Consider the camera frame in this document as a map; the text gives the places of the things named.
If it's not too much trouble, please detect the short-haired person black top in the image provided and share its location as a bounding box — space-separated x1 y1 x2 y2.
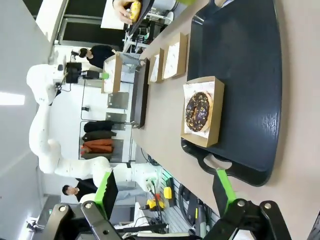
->
61 179 98 203

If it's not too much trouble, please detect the chocolate sprinkled donut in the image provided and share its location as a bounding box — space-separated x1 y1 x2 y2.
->
184 91 215 133

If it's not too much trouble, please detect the white printed paper liner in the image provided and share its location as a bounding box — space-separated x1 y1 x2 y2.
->
102 58 116 93
149 54 161 83
182 79 216 138
162 42 180 79

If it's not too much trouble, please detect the ceiling light panel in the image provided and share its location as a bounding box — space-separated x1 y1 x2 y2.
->
0 91 26 107

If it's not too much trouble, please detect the grey metal panel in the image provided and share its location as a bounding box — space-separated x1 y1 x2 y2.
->
107 91 130 109

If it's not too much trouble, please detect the dark-haired person black sweater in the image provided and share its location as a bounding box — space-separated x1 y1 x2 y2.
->
74 44 117 68

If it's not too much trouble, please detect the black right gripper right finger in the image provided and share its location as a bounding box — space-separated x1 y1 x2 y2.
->
204 168 293 240

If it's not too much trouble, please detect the brown plastic serving tray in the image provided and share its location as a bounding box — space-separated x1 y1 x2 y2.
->
129 57 151 130

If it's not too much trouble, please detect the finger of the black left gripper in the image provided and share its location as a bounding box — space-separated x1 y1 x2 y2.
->
83 70 111 80

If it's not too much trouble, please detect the person's right hand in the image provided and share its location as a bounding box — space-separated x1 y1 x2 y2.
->
112 0 137 26

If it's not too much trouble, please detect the black hanging jacket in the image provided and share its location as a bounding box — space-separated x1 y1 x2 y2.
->
83 120 115 133

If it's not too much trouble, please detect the yellow sprinkled donut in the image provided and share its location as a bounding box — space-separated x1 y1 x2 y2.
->
126 0 143 23

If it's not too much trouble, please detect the orange hanging jacket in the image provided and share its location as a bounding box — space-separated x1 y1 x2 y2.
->
81 139 115 153

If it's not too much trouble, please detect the large black serving tray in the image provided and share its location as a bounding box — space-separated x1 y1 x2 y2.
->
180 0 283 187

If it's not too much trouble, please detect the olive hanging jacket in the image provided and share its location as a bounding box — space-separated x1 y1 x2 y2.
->
81 131 117 141

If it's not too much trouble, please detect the brown cardboard donut box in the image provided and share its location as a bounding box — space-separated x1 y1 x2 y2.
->
180 76 226 148
161 32 189 81
101 52 123 95
147 47 165 85

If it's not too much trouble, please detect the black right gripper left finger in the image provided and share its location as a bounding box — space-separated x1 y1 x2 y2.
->
44 171 126 240

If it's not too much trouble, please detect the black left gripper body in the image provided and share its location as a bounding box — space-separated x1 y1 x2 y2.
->
65 62 85 85

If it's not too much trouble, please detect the grey-green hanging jacket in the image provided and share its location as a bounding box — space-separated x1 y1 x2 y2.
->
81 151 112 160

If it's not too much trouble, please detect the small black serving tray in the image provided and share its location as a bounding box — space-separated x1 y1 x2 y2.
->
126 0 155 37

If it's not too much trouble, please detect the metal clothes rack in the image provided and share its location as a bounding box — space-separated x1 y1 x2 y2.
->
79 120 137 162

